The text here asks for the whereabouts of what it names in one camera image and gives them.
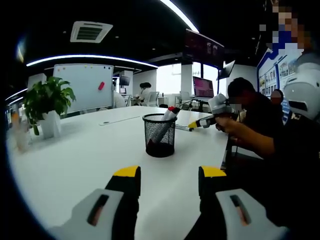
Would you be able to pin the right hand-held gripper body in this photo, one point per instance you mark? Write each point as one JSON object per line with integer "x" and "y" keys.
{"x": 218, "y": 105}

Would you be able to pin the person's right hand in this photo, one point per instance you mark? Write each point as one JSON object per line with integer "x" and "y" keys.
{"x": 231, "y": 126}

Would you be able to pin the row of coloured magnets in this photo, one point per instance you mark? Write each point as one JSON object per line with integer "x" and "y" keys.
{"x": 85, "y": 66}

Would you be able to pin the curved ceiling light strip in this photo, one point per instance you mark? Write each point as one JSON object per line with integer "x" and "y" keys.
{"x": 16, "y": 93}
{"x": 82, "y": 56}
{"x": 16, "y": 100}
{"x": 180, "y": 13}

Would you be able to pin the tilted wall monitor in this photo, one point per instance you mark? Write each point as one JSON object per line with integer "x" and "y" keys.
{"x": 227, "y": 70}

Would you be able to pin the black mesh pen holder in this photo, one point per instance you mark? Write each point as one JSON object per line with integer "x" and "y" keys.
{"x": 160, "y": 140}

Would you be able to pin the red whiteboard eraser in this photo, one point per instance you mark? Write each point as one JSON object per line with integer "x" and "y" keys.
{"x": 101, "y": 85}

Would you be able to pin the red-capped whiteboard marker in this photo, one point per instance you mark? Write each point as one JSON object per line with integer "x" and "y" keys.
{"x": 171, "y": 108}

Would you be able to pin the blue white wall poster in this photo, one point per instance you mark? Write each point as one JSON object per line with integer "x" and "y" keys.
{"x": 270, "y": 77}

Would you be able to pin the white chest-worn device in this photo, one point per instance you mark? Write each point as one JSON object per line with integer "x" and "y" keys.
{"x": 300, "y": 92}

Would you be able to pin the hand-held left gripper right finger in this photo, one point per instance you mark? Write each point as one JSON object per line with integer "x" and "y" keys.
{"x": 233, "y": 212}

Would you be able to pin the orange drink bottle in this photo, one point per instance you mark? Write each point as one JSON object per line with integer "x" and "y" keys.
{"x": 15, "y": 120}

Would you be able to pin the whiteboard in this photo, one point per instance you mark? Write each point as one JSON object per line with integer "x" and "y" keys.
{"x": 82, "y": 87}

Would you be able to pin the white ceiling air conditioner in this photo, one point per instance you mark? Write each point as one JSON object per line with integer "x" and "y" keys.
{"x": 90, "y": 32}

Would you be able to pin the dark hanging display screen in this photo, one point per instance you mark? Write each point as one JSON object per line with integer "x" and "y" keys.
{"x": 203, "y": 47}

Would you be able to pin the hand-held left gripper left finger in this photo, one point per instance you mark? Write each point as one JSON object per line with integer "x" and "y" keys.
{"x": 105, "y": 212}

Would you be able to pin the black office chair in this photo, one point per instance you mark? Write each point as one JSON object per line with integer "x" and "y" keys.
{"x": 163, "y": 106}

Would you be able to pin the person's dark clothing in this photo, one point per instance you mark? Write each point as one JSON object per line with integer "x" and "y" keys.
{"x": 300, "y": 175}

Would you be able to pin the green plant in white pot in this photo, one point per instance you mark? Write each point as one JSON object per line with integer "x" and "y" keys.
{"x": 50, "y": 127}

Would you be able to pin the white mesh office chair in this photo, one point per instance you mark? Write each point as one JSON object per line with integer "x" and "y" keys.
{"x": 153, "y": 97}
{"x": 185, "y": 96}

